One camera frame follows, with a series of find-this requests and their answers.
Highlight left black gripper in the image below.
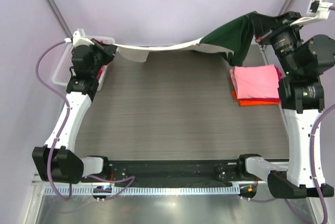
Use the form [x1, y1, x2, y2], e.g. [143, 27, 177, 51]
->
[86, 38, 116, 77]

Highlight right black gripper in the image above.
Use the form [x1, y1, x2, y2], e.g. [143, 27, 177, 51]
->
[252, 11, 308, 77]

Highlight white and green t-shirt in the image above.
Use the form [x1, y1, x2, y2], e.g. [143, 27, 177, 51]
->
[115, 12, 279, 66]

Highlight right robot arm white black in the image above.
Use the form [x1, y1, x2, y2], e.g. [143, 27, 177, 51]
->
[236, 12, 334, 199]

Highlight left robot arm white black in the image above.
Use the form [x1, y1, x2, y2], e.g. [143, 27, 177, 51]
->
[32, 39, 117, 184]

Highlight magenta crumpled t-shirt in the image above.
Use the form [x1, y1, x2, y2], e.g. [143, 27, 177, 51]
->
[97, 65, 108, 80]

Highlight folded crimson t-shirt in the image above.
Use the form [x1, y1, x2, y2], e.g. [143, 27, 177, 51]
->
[251, 65, 282, 105]

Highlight white plastic laundry basket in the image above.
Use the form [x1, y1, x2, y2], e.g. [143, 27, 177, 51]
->
[52, 36, 115, 91]

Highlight folded light pink t-shirt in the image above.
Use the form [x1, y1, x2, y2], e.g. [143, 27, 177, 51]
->
[229, 64, 273, 99]

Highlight folded orange t-shirt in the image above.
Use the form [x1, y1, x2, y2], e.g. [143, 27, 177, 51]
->
[231, 91, 281, 106]

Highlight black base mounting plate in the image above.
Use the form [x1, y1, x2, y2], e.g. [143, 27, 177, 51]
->
[96, 160, 263, 188]

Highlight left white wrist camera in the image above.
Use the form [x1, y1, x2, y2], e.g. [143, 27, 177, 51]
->
[64, 28, 94, 48]

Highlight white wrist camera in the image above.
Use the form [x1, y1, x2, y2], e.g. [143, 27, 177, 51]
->
[64, 28, 94, 48]
[290, 0, 334, 26]

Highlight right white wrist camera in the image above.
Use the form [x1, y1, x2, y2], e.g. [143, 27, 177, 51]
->
[290, 0, 334, 26]

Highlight left aluminium frame post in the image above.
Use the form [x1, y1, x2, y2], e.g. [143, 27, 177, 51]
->
[45, 0, 72, 37]

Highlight slotted white cable duct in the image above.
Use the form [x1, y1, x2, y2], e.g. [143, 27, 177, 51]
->
[43, 185, 240, 196]

